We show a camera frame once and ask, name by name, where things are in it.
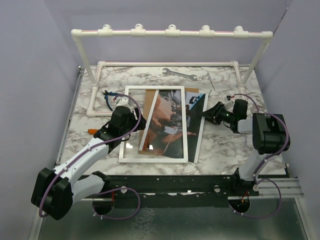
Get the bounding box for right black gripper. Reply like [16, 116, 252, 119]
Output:
[200, 101, 236, 126]

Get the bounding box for brown frame backing board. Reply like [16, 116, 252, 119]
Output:
[142, 87, 201, 118]

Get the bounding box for printed photo with mat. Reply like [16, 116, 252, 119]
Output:
[138, 88, 208, 163]

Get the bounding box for white picture frame with photo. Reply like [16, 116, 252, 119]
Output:
[118, 85, 190, 164]

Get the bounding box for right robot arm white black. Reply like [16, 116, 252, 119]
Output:
[201, 99, 291, 196]

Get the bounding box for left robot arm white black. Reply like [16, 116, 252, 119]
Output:
[31, 106, 146, 220]

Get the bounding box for small silver wrench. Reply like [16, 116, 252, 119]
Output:
[244, 134, 248, 148]

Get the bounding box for silver open-end wrench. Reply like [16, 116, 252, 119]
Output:
[162, 68, 198, 81]

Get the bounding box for white PVC pipe rack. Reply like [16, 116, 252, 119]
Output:
[71, 23, 274, 117]

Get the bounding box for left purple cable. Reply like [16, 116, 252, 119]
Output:
[38, 93, 143, 221]

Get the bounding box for purple cable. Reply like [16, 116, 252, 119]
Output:
[38, 93, 143, 221]
[226, 93, 291, 220]

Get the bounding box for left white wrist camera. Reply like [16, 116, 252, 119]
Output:
[115, 96, 130, 107]

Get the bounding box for orange handled screwdriver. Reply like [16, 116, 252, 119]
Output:
[87, 128, 98, 135]

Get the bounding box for blue handled pliers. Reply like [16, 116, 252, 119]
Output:
[102, 90, 120, 112]

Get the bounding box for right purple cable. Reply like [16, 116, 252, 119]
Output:
[226, 93, 291, 220]

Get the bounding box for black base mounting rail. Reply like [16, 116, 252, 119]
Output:
[89, 173, 259, 209]

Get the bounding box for aluminium extrusion rail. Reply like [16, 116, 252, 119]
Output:
[257, 178, 304, 199]

